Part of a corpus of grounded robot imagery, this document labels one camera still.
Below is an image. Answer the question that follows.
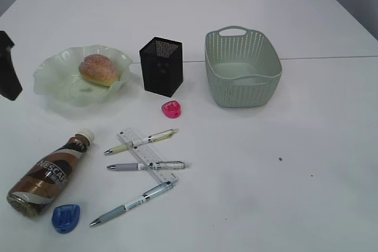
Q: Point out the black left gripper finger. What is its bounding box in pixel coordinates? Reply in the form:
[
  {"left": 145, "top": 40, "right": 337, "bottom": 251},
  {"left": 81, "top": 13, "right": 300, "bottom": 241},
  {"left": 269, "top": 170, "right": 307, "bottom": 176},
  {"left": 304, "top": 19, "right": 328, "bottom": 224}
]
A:
[{"left": 0, "top": 31, "right": 22, "bottom": 101}]

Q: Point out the golden bread roll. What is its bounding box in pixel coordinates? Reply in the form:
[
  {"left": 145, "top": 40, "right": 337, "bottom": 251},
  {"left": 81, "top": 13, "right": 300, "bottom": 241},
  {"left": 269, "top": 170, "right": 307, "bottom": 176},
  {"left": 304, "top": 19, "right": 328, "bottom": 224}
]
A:
[{"left": 79, "top": 54, "right": 120, "bottom": 87}]

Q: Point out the brown Nescafe coffee bottle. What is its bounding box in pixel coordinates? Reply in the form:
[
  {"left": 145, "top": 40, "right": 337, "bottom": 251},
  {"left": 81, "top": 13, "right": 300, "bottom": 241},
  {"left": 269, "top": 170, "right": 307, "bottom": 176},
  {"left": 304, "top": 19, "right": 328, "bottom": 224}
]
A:
[{"left": 6, "top": 129, "right": 95, "bottom": 218}]

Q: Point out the pale green wavy plate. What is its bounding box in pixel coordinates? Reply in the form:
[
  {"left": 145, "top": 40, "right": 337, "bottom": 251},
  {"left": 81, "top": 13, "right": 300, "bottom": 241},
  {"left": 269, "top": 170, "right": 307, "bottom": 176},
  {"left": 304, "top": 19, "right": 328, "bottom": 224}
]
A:
[{"left": 33, "top": 45, "right": 132, "bottom": 107}]

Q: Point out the green plastic woven basket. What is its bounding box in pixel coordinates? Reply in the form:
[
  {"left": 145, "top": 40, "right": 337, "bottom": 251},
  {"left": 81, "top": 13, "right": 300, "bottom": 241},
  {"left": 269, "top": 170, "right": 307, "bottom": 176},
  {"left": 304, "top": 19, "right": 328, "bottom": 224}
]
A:
[{"left": 204, "top": 26, "right": 282, "bottom": 108}]

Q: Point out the blue pencil sharpener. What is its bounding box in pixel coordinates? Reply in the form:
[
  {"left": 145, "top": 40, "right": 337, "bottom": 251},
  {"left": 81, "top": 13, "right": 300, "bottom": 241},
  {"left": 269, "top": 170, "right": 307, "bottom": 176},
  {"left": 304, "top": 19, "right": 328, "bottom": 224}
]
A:
[{"left": 51, "top": 204, "right": 80, "bottom": 234}]

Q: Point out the cream grip pen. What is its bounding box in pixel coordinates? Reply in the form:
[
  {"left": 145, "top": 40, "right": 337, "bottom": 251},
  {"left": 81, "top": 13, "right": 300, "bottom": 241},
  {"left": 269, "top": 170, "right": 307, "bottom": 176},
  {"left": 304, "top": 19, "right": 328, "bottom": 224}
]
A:
[{"left": 104, "top": 129, "right": 179, "bottom": 155}]

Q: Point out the black mesh pen holder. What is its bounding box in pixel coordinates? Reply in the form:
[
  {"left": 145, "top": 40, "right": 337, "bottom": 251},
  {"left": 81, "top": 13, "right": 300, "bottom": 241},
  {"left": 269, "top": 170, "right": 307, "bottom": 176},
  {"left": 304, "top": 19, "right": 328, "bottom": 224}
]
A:
[{"left": 139, "top": 37, "right": 183, "bottom": 97}]

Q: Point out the blue grey grip pen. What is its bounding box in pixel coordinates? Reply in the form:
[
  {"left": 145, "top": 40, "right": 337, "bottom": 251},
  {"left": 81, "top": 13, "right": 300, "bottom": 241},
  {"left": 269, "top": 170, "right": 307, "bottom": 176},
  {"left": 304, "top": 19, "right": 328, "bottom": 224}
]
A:
[{"left": 90, "top": 181, "right": 176, "bottom": 227}]

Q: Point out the pink pencil sharpener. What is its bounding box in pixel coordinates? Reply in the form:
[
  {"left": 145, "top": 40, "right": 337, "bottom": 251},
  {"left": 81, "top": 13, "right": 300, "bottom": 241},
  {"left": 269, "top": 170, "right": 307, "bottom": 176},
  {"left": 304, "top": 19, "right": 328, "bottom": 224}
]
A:
[{"left": 161, "top": 100, "right": 181, "bottom": 119}]

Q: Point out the clear plastic ruler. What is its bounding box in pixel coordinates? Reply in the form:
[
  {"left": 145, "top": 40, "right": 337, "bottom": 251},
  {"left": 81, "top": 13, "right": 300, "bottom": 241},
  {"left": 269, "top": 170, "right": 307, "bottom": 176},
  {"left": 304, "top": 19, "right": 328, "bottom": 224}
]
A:
[{"left": 117, "top": 128, "right": 178, "bottom": 184}]

